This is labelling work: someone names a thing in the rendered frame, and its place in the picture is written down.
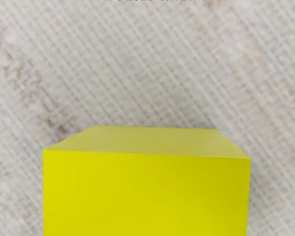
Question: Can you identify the yellow block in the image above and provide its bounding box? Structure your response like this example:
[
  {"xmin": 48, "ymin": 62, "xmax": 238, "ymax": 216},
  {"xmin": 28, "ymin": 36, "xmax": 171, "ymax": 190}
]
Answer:
[{"xmin": 42, "ymin": 124, "xmax": 252, "ymax": 236}]

